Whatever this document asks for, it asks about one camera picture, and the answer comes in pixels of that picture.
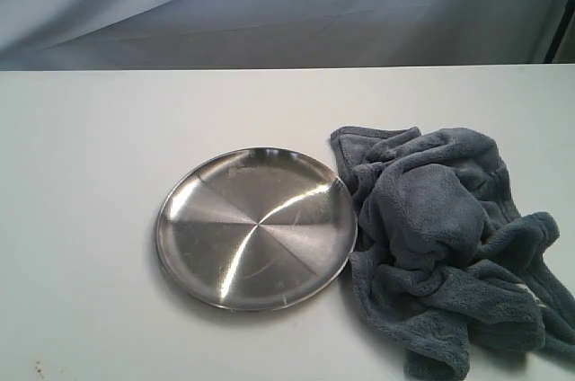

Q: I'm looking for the black stand pole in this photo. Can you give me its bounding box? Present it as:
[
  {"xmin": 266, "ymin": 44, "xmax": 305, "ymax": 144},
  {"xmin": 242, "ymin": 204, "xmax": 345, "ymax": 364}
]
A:
[{"xmin": 543, "ymin": 3, "xmax": 574, "ymax": 64}]

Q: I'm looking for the grey backdrop cloth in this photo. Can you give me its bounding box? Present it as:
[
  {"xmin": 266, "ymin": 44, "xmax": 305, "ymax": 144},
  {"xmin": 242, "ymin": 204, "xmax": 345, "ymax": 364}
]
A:
[{"xmin": 1, "ymin": 0, "xmax": 565, "ymax": 70}]

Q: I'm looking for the round stainless steel plate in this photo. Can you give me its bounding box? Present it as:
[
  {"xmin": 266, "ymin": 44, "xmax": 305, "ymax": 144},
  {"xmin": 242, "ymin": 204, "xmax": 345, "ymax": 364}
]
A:
[{"xmin": 154, "ymin": 147, "xmax": 358, "ymax": 312}]

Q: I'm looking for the blue-grey fleece towel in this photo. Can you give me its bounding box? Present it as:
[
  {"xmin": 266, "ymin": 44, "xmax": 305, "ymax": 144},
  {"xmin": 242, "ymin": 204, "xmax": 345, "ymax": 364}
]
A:
[{"xmin": 330, "ymin": 127, "xmax": 574, "ymax": 380}]

